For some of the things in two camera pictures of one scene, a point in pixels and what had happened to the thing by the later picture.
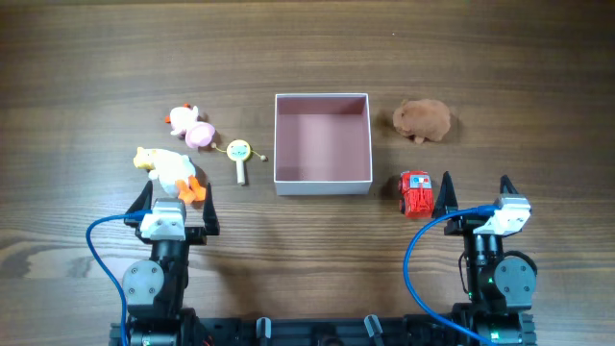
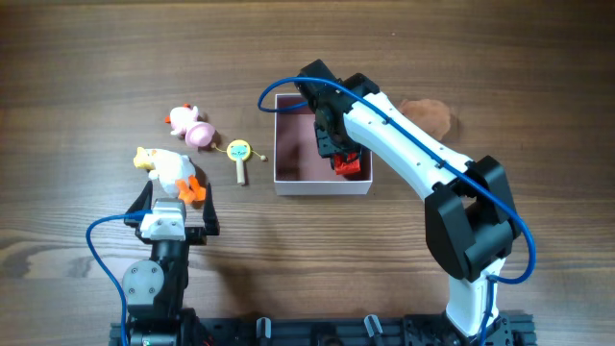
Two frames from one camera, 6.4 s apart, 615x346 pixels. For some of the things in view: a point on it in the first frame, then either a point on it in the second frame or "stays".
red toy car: (416, 194) -> (349, 165)
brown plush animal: (423, 119) stays
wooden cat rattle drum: (239, 150) stays
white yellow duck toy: (175, 173) stays
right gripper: (458, 227) -> (333, 145)
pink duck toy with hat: (184, 119) stays
